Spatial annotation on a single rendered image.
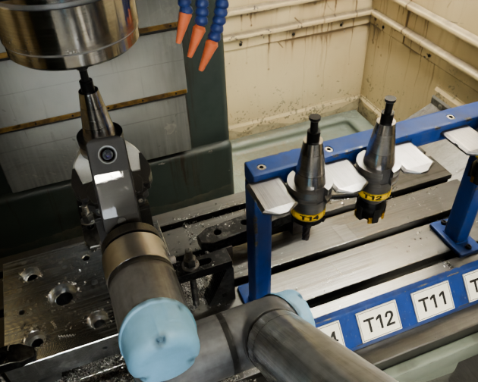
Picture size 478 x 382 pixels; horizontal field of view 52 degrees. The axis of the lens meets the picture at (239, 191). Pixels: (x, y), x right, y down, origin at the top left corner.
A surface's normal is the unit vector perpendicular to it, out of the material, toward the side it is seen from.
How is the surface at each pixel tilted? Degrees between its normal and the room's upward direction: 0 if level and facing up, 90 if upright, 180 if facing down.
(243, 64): 90
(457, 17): 89
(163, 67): 90
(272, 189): 0
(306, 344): 38
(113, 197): 57
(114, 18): 90
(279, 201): 0
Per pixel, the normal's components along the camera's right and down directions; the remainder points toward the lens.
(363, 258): -0.04, -0.76
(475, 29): -0.94, 0.25
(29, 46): -0.30, 0.63
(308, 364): -0.64, -0.74
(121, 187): 0.25, 0.11
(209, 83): 0.36, 0.60
